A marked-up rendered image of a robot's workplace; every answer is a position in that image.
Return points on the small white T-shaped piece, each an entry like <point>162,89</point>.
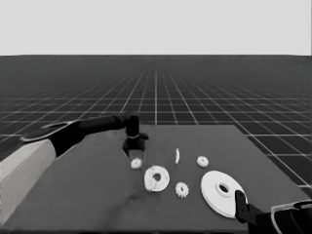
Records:
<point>177,156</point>

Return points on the white round carrier with pins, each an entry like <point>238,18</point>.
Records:
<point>164,180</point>

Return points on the large thick white disc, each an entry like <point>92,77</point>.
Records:
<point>211,192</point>

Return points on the white toothed gear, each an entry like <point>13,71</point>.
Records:
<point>148,187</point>
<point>178,190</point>
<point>133,164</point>
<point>199,162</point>

